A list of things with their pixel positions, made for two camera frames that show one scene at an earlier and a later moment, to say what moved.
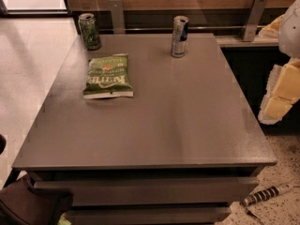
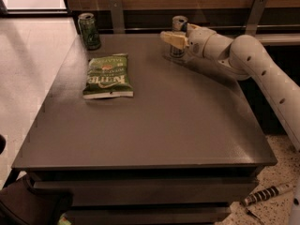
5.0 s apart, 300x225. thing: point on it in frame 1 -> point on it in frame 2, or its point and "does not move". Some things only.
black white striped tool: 266,193 does not move
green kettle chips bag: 108,77 does not move
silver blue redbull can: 179,32 does not move
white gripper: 291,32 -> 199,41
